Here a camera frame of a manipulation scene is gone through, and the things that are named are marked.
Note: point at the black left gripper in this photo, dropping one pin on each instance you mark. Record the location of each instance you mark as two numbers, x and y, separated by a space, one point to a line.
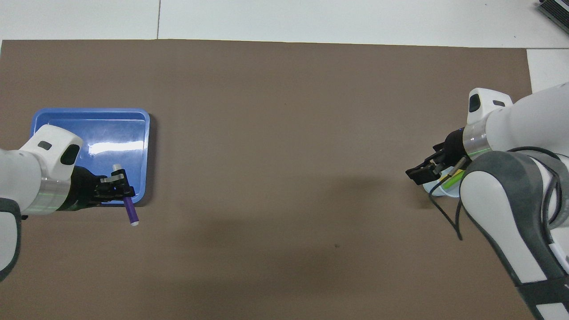
82 191

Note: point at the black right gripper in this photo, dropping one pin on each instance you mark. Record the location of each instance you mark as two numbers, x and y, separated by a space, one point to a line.
454 149

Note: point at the yellow pen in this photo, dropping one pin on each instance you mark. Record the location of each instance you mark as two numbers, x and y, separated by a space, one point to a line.
449 177

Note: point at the green pen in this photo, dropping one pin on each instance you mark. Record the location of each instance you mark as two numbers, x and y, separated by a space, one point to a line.
454 180

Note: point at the purple pen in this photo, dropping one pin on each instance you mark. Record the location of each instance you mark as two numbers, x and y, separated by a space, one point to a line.
130 213

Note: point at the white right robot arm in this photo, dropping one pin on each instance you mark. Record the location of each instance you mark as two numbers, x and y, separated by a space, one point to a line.
498 200

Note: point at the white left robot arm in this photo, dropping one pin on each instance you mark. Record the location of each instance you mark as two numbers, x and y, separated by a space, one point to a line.
22 178

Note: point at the blue plastic tray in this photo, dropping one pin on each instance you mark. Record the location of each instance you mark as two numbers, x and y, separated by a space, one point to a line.
115 129

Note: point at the translucent plastic cup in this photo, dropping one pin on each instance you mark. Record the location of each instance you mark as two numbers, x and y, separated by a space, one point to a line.
433 189

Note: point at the brown table mat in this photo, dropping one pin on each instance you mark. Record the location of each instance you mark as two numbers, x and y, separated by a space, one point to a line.
284 178

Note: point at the dark grey ribbed device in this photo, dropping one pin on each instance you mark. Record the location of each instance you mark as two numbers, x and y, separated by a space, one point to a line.
558 11

